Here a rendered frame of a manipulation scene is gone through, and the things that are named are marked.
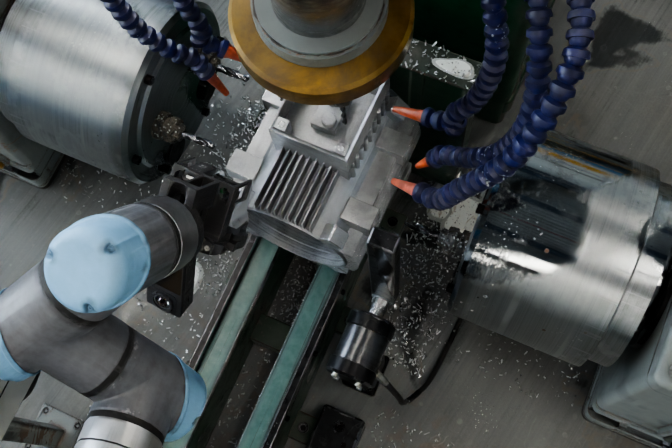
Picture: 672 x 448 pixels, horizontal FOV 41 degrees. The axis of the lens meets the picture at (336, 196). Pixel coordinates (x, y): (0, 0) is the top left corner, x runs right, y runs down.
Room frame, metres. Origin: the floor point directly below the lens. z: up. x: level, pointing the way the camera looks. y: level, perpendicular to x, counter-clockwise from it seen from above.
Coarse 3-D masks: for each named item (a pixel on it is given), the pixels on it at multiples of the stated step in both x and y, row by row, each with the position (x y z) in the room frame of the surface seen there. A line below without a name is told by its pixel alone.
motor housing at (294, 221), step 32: (416, 128) 0.42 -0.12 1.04; (288, 160) 0.39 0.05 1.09; (384, 160) 0.38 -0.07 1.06; (256, 192) 0.36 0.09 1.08; (288, 192) 0.35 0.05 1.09; (320, 192) 0.34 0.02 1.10; (352, 192) 0.34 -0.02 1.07; (384, 192) 0.35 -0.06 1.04; (256, 224) 0.36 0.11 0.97; (288, 224) 0.36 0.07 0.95; (320, 224) 0.31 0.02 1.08; (320, 256) 0.31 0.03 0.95; (352, 256) 0.27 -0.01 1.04
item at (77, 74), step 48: (48, 0) 0.62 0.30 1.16; (96, 0) 0.61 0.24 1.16; (144, 0) 0.61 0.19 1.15; (0, 48) 0.59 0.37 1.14; (48, 48) 0.56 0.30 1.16; (96, 48) 0.55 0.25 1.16; (144, 48) 0.53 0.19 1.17; (0, 96) 0.55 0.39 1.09; (48, 96) 0.51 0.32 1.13; (96, 96) 0.50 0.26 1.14; (144, 96) 0.49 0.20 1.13; (192, 96) 0.54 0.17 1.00; (48, 144) 0.49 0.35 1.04; (96, 144) 0.46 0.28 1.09; (144, 144) 0.46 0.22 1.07
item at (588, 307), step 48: (576, 144) 0.33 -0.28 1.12; (528, 192) 0.28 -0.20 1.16; (576, 192) 0.27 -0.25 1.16; (624, 192) 0.26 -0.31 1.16; (480, 240) 0.24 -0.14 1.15; (528, 240) 0.23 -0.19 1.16; (576, 240) 0.21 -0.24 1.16; (624, 240) 0.20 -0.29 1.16; (480, 288) 0.19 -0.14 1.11; (528, 288) 0.18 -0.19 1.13; (576, 288) 0.17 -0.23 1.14; (624, 288) 0.16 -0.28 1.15; (528, 336) 0.14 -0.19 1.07; (576, 336) 0.12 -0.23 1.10; (624, 336) 0.11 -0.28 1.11
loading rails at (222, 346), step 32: (384, 224) 0.37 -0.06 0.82; (256, 256) 0.33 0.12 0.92; (288, 256) 0.34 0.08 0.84; (256, 288) 0.29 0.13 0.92; (320, 288) 0.27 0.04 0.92; (352, 288) 0.29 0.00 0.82; (224, 320) 0.25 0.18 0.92; (256, 320) 0.26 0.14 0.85; (320, 320) 0.23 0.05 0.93; (224, 352) 0.21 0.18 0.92; (288, 352) 0.19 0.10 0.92; (320, 352) 0.20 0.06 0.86; (224, 384) 0.18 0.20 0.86; (288, 384) 0.15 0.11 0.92; (256, 416) 0.12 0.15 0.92; (288, 416) 0.11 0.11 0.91
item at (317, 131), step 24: (384, 96) 0.44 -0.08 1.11; (288, 120) 0.42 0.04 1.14; (312, 120) 0.42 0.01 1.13; (336, 120) 0.41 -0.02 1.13; (360, 120) 0.42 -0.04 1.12; (288, 144) 0.40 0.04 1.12; (312, 144) 0.38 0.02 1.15; (336, 144) 0.39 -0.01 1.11; (360, 144) 0.38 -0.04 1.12; (336, 168) 0.36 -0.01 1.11
